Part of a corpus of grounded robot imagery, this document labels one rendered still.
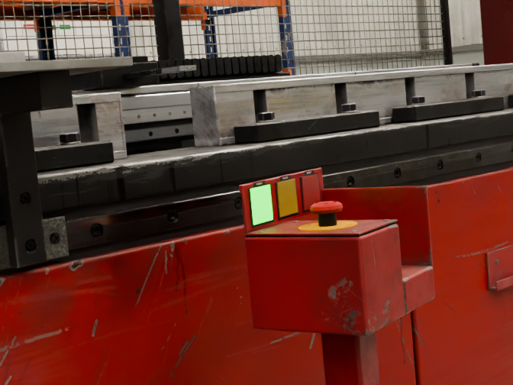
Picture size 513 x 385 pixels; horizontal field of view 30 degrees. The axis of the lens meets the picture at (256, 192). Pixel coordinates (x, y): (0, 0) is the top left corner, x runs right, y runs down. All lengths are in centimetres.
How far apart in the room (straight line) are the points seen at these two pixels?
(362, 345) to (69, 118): 49
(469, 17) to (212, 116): 816
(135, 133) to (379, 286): 70
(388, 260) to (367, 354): 14
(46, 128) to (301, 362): 52
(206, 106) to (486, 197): 60
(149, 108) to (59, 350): 65
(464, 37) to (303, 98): 802
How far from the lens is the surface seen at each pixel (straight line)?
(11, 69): 100
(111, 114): 137
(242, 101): 153
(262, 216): 119
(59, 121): 132
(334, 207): 115
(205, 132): 151
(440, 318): 173
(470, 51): 959
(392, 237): 116
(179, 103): 176
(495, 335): 188
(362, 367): 122
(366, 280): 110
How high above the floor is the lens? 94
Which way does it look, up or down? 5 degrees down
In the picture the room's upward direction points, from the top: 5 degrees counter-clockwise
